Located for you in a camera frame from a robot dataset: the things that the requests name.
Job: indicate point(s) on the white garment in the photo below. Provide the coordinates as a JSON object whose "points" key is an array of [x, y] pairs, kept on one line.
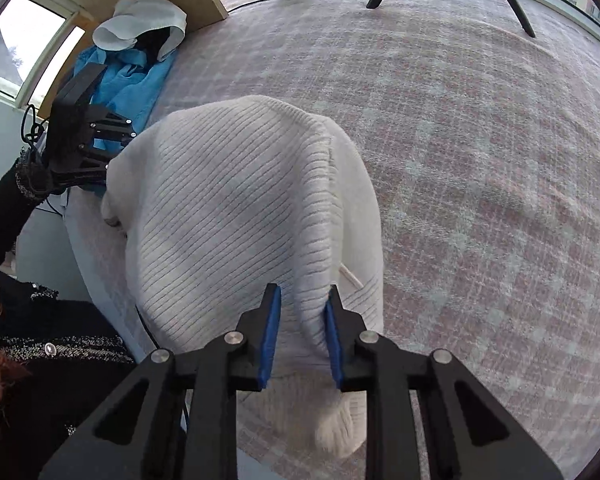
{"points": [[140, 17]]}

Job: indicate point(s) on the black garment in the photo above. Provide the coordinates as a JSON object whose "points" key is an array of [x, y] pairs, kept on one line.
{"points": [[155, 42]]}

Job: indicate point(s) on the blue garment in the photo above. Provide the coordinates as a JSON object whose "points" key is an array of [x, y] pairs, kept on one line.
{"points": [[130, 85]]}

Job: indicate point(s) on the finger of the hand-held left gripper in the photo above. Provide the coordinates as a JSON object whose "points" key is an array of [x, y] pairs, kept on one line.
{"points": [[112, 127], [85, 170]]}

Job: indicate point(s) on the pink checked bedspread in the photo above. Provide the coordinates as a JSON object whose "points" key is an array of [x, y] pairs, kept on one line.
{"points": [[480, 185]]}

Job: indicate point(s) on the person's black tweed jacket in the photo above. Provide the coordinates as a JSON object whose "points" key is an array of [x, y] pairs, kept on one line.
{"points": [[70, 360]]}

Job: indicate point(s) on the cream ribbed knit sweater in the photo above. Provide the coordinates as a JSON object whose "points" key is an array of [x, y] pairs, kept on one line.
{"points": [[230, 200]]}

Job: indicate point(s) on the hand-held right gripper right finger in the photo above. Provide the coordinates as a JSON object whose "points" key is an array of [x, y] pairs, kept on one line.
{"points": [[332, 345]]}

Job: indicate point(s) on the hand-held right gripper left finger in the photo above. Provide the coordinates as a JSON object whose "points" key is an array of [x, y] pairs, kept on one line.
{"points": [[271, 340]]}

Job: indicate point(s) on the person's left forearm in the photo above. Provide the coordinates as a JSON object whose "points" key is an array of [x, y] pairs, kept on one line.
{"points": [[10, 205]]}

